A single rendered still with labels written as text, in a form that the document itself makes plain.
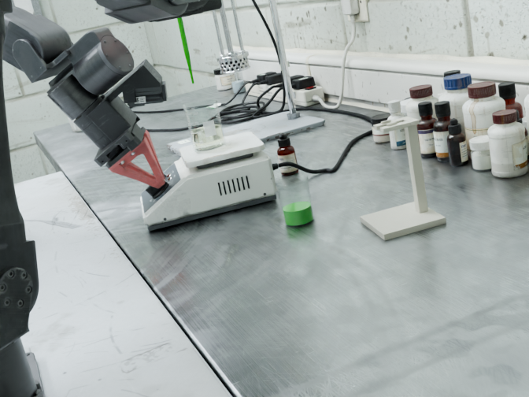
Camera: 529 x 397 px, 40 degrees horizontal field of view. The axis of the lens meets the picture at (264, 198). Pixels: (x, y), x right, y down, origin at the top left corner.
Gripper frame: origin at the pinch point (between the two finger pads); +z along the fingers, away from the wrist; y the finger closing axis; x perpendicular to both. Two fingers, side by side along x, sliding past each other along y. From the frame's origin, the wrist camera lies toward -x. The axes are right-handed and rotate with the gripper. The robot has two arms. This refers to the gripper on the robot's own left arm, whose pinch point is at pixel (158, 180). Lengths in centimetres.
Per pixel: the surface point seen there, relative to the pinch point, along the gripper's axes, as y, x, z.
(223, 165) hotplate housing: -0.4, -8.9, 4.3
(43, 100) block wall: 230, 83, -10
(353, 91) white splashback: 56, -29, 26
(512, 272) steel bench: -40, -32, 21
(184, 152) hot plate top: 5.2, -4.5, 0.4
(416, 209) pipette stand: -19.6, -27.3, 19.1
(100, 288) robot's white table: -22.0, 8.1, 0.6
